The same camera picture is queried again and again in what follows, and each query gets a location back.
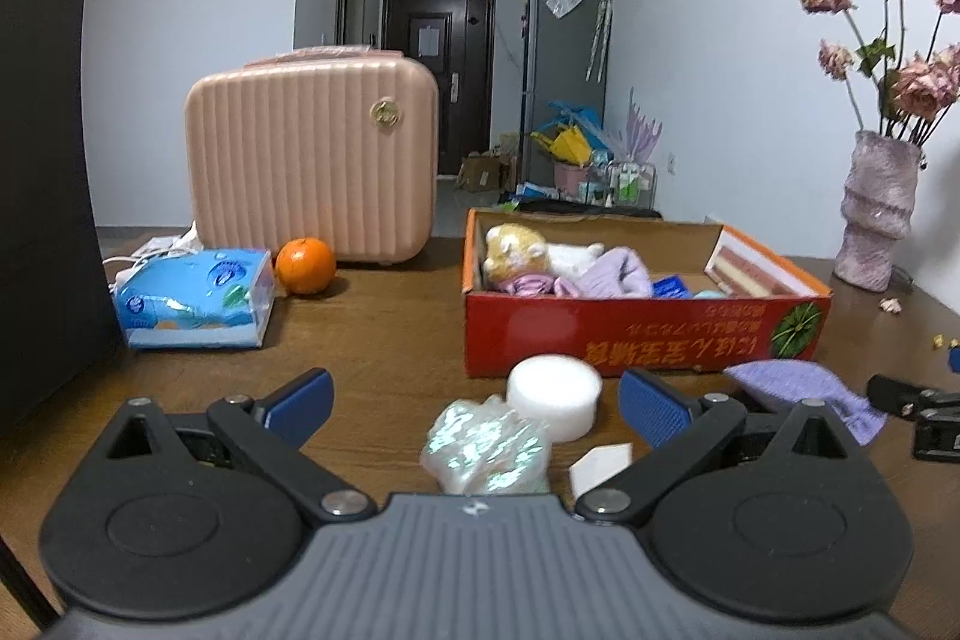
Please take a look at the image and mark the orange fruit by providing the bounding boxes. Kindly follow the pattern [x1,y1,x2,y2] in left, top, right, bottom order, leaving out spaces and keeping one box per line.
[274,236,338,297]

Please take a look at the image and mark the white foam disc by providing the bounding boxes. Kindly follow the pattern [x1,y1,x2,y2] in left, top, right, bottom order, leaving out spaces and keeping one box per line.
[505,354,604,441]

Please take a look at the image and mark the orange cardboard box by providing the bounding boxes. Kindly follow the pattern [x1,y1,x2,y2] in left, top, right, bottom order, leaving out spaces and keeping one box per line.
[461,206,834,381]

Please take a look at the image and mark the purple cloth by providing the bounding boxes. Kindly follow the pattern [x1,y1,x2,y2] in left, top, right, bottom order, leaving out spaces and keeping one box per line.
[723,358,890,447]

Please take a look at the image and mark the lilac knit sock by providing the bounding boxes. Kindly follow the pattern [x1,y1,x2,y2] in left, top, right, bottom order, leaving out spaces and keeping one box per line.
[554,245,654,301]

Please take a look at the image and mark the grey refrigerator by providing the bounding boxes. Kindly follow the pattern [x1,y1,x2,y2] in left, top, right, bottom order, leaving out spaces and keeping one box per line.
[519,0,611,192]

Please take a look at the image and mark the pink bucket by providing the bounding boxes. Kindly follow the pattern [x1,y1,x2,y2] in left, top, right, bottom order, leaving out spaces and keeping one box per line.
[553,159,594,199]

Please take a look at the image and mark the white paper scrap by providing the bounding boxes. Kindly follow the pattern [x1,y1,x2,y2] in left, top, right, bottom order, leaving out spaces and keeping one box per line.
[568,443,635,499]

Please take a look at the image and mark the blue tissue pack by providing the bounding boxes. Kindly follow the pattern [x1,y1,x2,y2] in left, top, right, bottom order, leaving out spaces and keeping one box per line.
[112,247,275,351]

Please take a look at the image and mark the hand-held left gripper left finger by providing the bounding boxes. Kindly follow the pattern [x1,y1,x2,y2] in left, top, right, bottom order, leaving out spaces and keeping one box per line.
[86,368,374,525]

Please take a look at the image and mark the brown cardboard box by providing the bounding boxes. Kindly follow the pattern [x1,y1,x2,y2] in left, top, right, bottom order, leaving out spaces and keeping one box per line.
[455,152,519,193]

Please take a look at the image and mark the blue plastic stool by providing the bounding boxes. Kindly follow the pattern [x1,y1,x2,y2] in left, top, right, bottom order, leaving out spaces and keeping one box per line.
[545,99,605,147]

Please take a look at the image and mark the wire cart with bottles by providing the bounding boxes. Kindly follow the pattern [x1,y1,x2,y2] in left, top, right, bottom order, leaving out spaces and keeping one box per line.
[592,158,658,211]

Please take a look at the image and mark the pink striped cloth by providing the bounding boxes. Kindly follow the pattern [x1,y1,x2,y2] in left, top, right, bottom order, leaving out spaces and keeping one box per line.
[498,272,557,297]

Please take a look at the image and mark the white plush cloth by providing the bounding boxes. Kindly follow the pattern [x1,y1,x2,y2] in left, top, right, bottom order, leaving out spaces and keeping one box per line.
[547,240,605,278]

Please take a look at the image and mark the white folded umbrella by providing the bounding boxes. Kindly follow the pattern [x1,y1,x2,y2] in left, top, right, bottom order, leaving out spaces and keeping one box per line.
[586,0,615,83]

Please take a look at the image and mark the black panel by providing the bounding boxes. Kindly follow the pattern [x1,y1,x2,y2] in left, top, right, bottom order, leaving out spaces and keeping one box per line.
[0,0,125,440]

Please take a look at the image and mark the dark side doorway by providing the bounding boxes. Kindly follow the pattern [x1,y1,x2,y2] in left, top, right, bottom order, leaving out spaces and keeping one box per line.
[334,0,371,49]

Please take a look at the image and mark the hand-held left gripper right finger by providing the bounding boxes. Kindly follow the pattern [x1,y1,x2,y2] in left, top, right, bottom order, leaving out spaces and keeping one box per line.
[576,368,871,527]

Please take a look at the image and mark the yellow plush toy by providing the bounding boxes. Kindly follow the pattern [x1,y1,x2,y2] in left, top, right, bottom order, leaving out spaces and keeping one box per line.
[481,223,557,293]

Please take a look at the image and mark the dark brown entrance door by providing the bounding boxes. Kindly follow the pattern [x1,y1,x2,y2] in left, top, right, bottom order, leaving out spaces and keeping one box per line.
[382,0,497,181]

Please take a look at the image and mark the black fabric cover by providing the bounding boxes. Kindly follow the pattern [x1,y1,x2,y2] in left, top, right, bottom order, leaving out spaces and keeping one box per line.
[517,198,663,220]

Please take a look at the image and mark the purple wall decoration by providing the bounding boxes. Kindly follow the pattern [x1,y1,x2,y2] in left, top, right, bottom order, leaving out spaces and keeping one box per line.
[623,88,665,162]

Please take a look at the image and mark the pink ribbed suitcase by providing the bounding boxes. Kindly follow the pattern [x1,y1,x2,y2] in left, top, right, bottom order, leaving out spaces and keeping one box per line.
[184,47,440,268]

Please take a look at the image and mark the purple furry vase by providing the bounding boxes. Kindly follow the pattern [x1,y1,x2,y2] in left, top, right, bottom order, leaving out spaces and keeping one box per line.
[833,129,923,293]

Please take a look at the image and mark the dried pink roses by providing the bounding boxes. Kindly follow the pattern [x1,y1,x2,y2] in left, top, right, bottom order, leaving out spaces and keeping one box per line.
[798,0,960,147]

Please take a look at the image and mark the iridescent plastic bag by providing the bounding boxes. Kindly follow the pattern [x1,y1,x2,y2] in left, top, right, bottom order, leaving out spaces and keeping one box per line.
[419,393,553,495]

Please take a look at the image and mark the white cables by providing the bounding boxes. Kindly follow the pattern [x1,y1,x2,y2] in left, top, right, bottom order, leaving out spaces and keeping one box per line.
[100,234,204,289]

